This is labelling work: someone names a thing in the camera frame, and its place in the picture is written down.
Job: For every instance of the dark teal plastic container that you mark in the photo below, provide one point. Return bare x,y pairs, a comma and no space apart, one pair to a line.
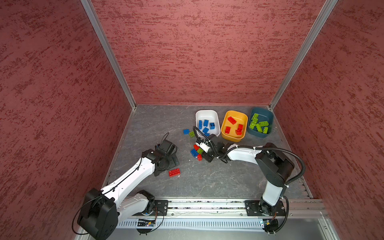
264,115

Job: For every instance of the aluminium corner post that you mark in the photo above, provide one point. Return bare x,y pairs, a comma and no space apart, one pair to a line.
97,26
317,26

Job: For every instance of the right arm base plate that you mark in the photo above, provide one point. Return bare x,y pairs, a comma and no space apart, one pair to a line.
262,209

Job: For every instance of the aluminium front rail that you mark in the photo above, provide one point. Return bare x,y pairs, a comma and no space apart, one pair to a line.
235,208

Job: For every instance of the aluminium right corner post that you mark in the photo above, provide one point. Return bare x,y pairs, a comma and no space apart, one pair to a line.
317,26

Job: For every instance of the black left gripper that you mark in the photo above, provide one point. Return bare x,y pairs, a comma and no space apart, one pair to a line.
172,164

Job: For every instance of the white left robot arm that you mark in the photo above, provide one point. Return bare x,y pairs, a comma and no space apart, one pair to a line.
104,209

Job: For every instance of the white plastic container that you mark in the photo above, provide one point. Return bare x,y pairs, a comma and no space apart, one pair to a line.
212,117

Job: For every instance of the red lego brick large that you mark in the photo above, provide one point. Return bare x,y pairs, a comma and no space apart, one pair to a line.
240,128
174,173

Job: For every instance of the yellow plastic container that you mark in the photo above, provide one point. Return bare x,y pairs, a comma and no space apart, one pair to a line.
241,118

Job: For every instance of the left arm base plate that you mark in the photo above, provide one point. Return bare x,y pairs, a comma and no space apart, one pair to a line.
159,205

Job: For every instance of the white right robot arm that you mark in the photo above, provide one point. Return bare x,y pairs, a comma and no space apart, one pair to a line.
274,163

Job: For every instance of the white slotted cable duct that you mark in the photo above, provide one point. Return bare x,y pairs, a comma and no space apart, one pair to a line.
253,225

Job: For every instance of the aluminium left corner post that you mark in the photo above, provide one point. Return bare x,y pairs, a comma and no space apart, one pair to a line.
97,26

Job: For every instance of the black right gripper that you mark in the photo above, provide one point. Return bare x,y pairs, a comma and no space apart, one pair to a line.
206,157

